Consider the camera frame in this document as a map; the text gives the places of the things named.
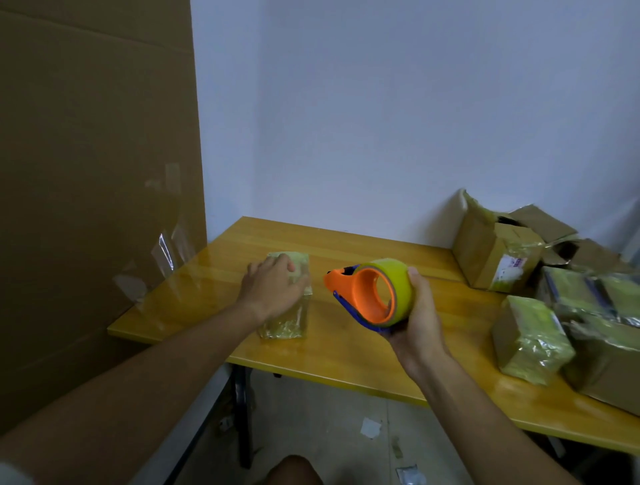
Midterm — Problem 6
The person's right hand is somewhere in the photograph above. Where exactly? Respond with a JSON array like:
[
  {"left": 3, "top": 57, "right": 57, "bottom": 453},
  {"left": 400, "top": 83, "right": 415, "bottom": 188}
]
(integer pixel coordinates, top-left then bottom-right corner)
[{"left": 382, "top": 266, "right": 451, "bottom": 383}]

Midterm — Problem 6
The person's left hand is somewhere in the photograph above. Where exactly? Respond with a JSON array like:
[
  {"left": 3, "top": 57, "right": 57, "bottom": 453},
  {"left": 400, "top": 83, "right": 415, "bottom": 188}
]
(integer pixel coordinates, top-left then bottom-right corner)
[{"left": 235, "top": 253, "right": 312, "bottom": 323}]

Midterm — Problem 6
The taped box with label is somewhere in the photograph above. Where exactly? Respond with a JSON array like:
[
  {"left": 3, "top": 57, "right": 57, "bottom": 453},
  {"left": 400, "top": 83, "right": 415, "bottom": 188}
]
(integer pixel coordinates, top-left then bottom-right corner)
[{"left": 257, "top": 250, "right": 315, "bottom": 341}]

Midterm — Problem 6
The orange dispenser with yellow tape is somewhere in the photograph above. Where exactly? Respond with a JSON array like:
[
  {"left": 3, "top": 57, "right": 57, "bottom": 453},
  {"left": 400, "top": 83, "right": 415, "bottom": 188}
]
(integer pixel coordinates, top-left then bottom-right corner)
[{"left": 323, "top": 257, "right": 417, "bottom": 335}]

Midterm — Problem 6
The row of cardboard boxes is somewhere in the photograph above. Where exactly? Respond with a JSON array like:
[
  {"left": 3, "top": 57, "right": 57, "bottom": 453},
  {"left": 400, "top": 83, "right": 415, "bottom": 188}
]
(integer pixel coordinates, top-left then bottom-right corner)
[{"left": 451, "top": 188, "right": 637, "bottom": 295}]

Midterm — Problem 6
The small box with 031 label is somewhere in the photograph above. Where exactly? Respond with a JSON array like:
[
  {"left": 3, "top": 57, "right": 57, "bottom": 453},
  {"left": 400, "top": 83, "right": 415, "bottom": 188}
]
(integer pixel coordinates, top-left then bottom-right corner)
[{"left": 490, "top": 294, "right": 577, "bottom": 387}]

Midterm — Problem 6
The taped box with blue stripe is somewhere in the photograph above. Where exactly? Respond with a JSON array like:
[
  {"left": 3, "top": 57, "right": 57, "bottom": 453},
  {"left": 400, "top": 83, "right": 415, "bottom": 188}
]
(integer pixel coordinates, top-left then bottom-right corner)
[{"left": 534, "top": 265, "right": 614, "bottom": 321}]

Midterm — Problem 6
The person's right forearm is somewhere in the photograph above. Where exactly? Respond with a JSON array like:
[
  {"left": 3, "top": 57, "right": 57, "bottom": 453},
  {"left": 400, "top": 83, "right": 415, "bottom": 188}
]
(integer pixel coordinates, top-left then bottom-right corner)
[{"left": 413, "top": 349, "right": 583, "bottom": 485}]

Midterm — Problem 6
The person's left forearm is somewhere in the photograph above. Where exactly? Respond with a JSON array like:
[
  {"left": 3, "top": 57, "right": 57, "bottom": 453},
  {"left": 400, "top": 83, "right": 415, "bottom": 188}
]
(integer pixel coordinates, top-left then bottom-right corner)
[{"left": 0, "top": 299, "right": 263, "bottom": 485}]

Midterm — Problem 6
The person's left leg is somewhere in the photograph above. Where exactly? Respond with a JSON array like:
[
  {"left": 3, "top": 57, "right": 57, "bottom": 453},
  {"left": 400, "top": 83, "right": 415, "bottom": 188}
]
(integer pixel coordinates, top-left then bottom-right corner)
[{"left": 264, "top": 454, "right": 325, "bottom": 485}]

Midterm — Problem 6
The large brown cardboard sheet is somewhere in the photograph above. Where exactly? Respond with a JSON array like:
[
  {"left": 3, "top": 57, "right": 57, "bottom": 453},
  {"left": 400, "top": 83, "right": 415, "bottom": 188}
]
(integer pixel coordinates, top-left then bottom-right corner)
[{"left": 0, "top": 0, "right": 209, "bottom": 436}]

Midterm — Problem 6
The person's white shirt sleeve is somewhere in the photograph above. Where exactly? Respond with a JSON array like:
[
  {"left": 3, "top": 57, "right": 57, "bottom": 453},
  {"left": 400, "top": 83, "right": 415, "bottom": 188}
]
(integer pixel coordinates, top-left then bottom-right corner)
[{"left": 0, "top": 461, "right": 37, "bottom": 485}]

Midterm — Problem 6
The yellow wooden table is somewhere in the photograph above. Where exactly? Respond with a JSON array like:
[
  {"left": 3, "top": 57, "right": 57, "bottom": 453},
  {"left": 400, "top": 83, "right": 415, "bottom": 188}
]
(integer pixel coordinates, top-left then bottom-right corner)
[{"left": 107, "top": 215, "right": 640, "bottom": 457}]

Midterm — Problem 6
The white paper scrap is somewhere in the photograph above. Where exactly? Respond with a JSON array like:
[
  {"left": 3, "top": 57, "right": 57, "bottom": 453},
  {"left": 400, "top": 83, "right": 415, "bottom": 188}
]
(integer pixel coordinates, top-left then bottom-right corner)
[{"left": 359, "top": 416, "right": 384, "bottom": 441}]

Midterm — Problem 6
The black metal table leg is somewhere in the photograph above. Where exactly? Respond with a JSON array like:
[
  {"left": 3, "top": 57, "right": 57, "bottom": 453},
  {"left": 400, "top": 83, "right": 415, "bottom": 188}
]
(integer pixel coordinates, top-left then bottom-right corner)
[{"left": 231, "top": 365, "right": 255, "bottom": 470}]

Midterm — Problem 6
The silver foil packet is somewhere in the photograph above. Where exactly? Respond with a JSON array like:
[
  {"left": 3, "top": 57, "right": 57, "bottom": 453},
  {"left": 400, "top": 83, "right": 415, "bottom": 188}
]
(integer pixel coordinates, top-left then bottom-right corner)
[{"left": 395, "top": 464, "right": 427, "bottom": 485}]

